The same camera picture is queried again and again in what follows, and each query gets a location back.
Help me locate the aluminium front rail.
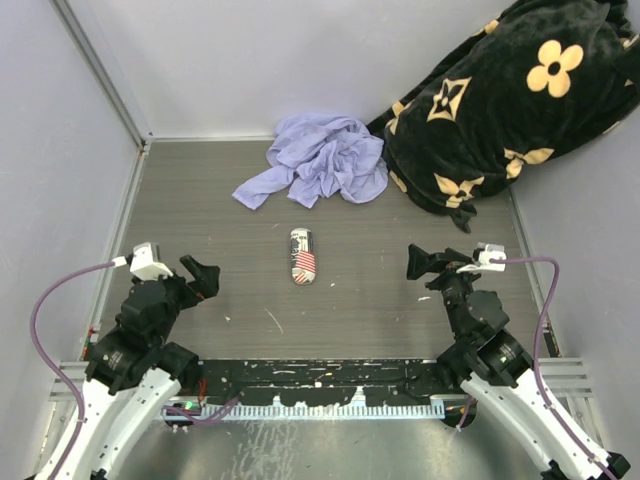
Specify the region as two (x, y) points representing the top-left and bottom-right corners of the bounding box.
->
(59, 357), (593, 398)

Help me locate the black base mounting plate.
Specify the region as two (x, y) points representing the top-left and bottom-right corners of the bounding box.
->
(179, 359), (466, 407)

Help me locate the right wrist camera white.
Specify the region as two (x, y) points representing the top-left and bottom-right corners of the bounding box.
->
(456, 242), (507, 274)

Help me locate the slotted grey cable duct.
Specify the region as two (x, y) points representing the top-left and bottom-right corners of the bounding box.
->
(222, 396), (445, 421)

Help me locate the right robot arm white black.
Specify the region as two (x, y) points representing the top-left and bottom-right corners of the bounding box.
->
(406, 243), (630, 479)

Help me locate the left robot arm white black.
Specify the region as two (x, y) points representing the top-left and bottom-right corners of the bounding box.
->
(35, 253), (220, 479)

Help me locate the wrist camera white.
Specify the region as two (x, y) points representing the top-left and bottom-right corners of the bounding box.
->
(456, 242), (507, 274)
(112, 242), (174, 281)

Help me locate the black floral plush blanket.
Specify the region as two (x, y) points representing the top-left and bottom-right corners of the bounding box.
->
(369, 1), (639, 231)

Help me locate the crumpled lavender cloth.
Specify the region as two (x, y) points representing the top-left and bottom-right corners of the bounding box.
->
(232, 114), (389, 210)

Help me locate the printed glasses case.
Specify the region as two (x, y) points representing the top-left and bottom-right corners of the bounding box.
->
(290, 228), (316, 286)

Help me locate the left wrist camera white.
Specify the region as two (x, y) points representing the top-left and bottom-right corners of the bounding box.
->
(112, 242), (174, 281)

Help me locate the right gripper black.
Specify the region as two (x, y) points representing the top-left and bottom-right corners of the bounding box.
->
(405, 244), (487, 341)

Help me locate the aluminium frame post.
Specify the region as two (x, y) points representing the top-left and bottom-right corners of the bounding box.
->
(52, 0), (154, 149)

